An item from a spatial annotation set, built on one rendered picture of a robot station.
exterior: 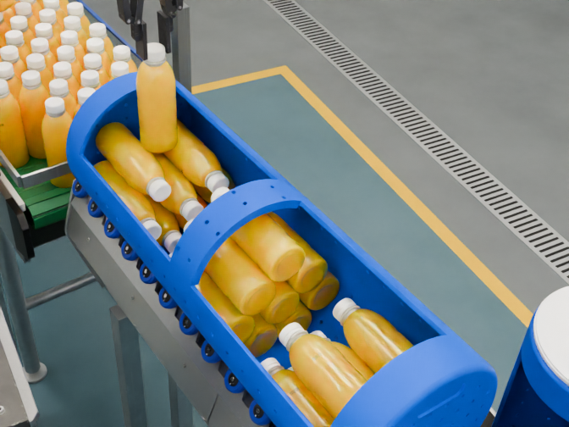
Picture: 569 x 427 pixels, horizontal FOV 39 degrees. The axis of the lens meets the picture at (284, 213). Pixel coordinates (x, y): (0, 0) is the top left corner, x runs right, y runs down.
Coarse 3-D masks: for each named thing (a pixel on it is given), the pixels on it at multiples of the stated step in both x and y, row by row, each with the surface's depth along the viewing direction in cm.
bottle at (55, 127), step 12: (48, 120) 170; (60, 120) 170; (72, 120) 173; (48, 132) 170; (60, 132) 170; (48, 144) 172; (60, 144) 172; (48, 156) 175; (60, 156) 174; (60, 180) 178; (72, 180) 179
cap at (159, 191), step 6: (156, 180) 147; (162, 180) 147; (150, 186) 147; (156, 186) 146; (162, 186) 146; (168, 186) 147; (150, 192) 147; (156, 192) 146; (162, 192) 147; (168, 192) 148; (156, 198) 147; (162, 198) 148
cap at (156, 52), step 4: (148, 44) 142; (152, 44) 143; (156, 44) 143; (160, 44) 143; (148, 48) 141; (152, 48) 141; (156, 48) 142; (160, 48) 142; (164, 48) 142; (148, 52) 140; (152, 52) 140; (156, 52) 141; (160, 52) 141; (164, 52) 142; (148, 56) 141; (152, 56) 141; (156, 56) 141; (160, 56) 141; (164, 56) 142; (148, 60) 141; (152, 60) 141; (156, 60) 141; (160, 60) 142
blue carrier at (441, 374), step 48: (96, 96) 152; (192, 96) 157; (240, 144) 143; (96, 192) 150; (240, 192) 129; (288, 192) 132; (144, 240) 137; (192, 240) 128; (336, 240) 138; (192, 288) 127; (384, 288) 132; (336, 336) 141; (432, 336) 125; (384, 384) 104; (432, 384) 103; (480, 384) 111
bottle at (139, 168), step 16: (112, 128) 156; (96, 144) 157; (112, 144) 153; (128, 144) 152; (112, 160) 153; (128, 160) 149; (144, 160) 149; (128, 176) 149; (144, 176) 147; (160, 176) 149; (144, 192) 149
